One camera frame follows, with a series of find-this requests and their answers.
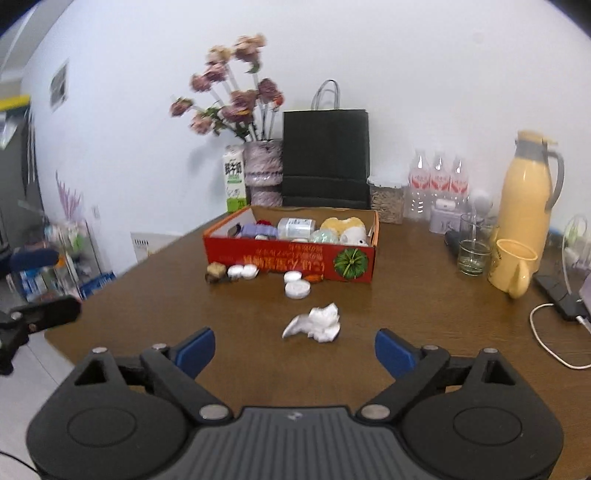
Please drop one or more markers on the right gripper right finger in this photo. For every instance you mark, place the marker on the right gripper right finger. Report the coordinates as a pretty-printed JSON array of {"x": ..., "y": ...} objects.
[{"x": 416, "y": 372}]

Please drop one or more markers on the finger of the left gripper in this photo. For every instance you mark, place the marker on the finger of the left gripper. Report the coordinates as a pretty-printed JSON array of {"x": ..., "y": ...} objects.
[
  {"x": 36, "y": 317},
  {"x": 24, "y": 260}
]

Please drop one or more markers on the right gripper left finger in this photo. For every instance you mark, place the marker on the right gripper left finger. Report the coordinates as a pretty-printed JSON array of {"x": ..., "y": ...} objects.
[{"x": 171, "y": 374}]

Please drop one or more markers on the metal storage cart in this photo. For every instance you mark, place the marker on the metal storage cart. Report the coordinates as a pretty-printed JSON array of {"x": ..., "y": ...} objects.
[{"x": 78, "y": 271}]

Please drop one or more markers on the crumpled white tissue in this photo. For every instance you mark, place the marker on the crumpled white tissue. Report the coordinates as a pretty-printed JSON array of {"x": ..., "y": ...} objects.
[{"x": 320, "y": 324}]

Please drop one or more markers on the small wooden stamp block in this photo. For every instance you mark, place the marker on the small wooden stamp block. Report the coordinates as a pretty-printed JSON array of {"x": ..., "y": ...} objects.
[{"x": 215, "y": 272}]

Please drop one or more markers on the clear drinking glass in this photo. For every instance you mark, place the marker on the clear drinking glass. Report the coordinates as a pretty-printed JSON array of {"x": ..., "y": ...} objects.
[{"x": 474, "y": 244}]

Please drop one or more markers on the white flat round container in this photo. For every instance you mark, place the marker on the white flat round container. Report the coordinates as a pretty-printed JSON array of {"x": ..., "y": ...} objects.
[{"x": 297, "y": 289}]

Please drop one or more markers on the yellow mug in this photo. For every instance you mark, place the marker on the yellow mug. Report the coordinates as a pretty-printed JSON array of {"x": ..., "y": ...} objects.
[{"x": 512, "y": 267}]

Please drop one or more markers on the red cardboard box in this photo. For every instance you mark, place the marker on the red cardboard box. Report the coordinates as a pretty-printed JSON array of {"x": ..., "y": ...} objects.
[{"x": 346, "y": 263}]

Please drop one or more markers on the white small jar lid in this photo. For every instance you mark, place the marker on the white small jar lid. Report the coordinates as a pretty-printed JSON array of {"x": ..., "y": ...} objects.
[{"x": 291, "y": 276}]

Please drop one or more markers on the lavender small box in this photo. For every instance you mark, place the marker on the lavender small box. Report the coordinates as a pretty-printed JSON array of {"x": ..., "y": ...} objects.
[{"x": 445, "y": 216}]

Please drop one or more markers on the yellow plush toy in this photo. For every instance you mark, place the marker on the yellow plush toy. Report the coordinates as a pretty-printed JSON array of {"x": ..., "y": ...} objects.
[{"x": 341, "y": 225}]

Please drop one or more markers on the water bottle left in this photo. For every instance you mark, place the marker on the water bottle left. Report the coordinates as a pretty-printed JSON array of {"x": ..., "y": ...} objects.
[{"x": 418, "y": 189}]

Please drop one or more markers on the water bottle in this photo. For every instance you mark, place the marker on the water bottle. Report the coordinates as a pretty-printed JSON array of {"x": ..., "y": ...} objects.
[
  {"x": 440, "y": 178},
  {"x": 459, "y": 186},
  {"x": 418, "y": 189}
]

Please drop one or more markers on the glass jar of seeds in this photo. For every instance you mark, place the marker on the glass jar of seeds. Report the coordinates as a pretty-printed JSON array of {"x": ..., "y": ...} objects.
[{"x": 387, "y": 198}]

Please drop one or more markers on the water bottle middle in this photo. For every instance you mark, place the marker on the water bottle middle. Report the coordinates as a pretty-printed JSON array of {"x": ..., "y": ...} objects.
[{"x": 440, "y": 178}]

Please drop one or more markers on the white plastic bottle in box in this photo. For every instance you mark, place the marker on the white plastic bottle in box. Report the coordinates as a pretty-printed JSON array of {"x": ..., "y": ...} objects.
[{"x": 290, "y": 228}]

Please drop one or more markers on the green white milk carton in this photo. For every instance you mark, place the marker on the green white milk carton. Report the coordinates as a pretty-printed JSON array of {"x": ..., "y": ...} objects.
[{"x": 234, "y": 178}]

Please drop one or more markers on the water bottle right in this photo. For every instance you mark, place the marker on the water bottle right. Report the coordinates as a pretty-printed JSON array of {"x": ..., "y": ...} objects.
[{"x": 459, "y": 186}]

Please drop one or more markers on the black paper bag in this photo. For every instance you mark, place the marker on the black paper bag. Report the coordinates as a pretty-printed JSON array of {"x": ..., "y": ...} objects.
[{"x": 326, "y": 153}]

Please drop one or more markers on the yellow thermos jug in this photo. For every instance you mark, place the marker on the yellow thermos jug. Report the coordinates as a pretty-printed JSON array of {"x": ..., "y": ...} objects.
[{"x": 533, "y": 184}]

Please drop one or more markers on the purple marbled vase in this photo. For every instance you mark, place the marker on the purple marbled vase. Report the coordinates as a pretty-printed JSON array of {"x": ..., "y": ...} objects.
[{"x": 264, "y": 172}]

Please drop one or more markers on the dried pink rose bouquet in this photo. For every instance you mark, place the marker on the dried pink rose bouquet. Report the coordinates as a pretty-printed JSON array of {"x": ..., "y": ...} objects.
[{"x": 243, "y": 102}]

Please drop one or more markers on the white panel against wall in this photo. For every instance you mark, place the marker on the white panel against wall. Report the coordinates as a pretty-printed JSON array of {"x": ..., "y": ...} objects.
[{"x": 147, "y": 244}]

